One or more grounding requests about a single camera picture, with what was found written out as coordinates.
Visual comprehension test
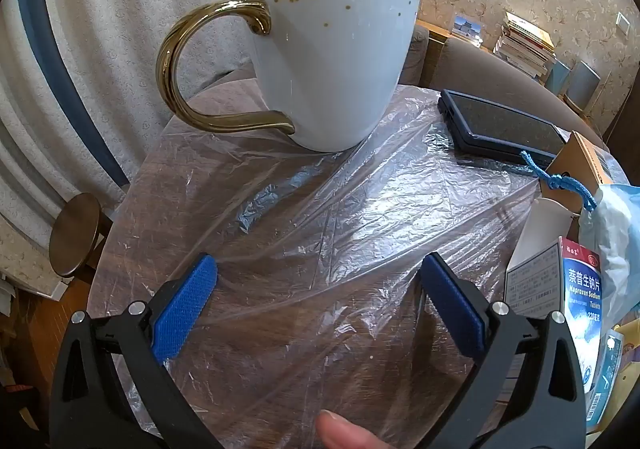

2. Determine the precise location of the clear plastic box teal label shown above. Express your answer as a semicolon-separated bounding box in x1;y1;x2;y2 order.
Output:
585;329;628;440

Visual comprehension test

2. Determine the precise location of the person's left hand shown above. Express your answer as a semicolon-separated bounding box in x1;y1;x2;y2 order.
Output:
316;410;396;449

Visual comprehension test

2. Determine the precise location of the pale blue drawstring plastic bag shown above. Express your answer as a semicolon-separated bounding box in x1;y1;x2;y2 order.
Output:
520;150;640;345

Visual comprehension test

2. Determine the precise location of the brown cardboard box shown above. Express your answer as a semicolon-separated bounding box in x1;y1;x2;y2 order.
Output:
537;130;626;214

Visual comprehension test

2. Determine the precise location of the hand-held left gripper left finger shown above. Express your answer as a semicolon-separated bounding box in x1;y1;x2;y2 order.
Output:
49;253;236;449

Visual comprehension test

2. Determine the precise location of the round wooden stool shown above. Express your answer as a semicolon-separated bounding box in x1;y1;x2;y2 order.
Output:
48;192;113;280

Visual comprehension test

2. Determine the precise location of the blue and white medicine box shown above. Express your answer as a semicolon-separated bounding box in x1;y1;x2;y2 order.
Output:
502;196;613;430

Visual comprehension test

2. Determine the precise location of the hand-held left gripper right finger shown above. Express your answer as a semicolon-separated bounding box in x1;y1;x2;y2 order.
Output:
419;251;587;449

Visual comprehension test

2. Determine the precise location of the large grey speaker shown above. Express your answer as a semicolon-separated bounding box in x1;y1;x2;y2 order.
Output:
565;60;601;112

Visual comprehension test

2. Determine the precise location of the stack of books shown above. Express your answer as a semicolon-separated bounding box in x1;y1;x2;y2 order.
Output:
492;11;558;80

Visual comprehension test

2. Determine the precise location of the white patterned curtain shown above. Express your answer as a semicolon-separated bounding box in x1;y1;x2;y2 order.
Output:
0;0;281;250

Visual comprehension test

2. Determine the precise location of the building photo in clear frame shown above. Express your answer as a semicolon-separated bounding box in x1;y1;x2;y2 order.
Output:
451;15;483;50

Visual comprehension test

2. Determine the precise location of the white mug with gold handle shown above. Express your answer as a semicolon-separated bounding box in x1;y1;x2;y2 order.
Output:
155;0;425;153

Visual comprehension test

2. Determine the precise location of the blue curtain strip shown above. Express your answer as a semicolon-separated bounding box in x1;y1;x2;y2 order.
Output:
15;0;132;202

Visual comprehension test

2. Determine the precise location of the black rectangular tray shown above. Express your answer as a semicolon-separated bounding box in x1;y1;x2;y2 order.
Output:
438;89;581;174

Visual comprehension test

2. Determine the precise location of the small grey speaker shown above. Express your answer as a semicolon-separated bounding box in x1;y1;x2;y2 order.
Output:
547;60;571;92

